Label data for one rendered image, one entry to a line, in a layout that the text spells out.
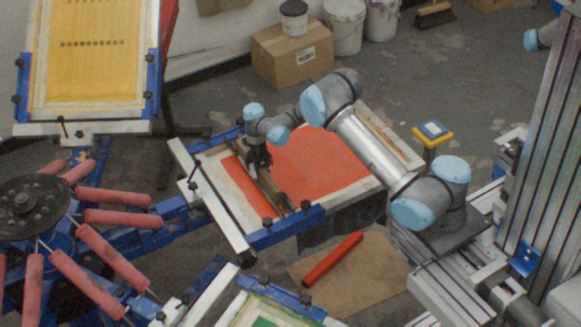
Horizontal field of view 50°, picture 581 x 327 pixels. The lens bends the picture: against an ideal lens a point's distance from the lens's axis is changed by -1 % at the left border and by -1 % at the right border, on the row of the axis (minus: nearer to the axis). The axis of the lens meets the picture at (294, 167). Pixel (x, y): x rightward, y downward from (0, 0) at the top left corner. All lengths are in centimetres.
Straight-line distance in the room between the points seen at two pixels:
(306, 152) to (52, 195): 106
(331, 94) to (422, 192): 39
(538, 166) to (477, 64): 311
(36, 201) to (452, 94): 314
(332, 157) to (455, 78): 223
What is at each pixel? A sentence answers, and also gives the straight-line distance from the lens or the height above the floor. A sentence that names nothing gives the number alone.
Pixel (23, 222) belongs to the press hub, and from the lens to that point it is 218.
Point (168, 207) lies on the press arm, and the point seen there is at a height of 104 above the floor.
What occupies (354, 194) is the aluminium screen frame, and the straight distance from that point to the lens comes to 246.
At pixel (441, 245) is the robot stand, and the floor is 126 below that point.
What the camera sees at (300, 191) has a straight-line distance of 253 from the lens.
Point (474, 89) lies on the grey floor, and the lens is 466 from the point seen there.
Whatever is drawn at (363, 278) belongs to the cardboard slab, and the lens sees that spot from 341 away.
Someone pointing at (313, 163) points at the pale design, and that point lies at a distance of 263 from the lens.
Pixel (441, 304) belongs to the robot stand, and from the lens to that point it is 198.
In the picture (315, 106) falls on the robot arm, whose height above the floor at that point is 163.
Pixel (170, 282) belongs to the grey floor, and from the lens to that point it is 352.
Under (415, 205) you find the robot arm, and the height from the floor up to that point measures 148.
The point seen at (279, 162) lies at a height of 96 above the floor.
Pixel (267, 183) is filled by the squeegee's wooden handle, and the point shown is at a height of 105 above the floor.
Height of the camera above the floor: 280
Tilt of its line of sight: 45 degrees down
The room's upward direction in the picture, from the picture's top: 4 degrees counter-clockwise
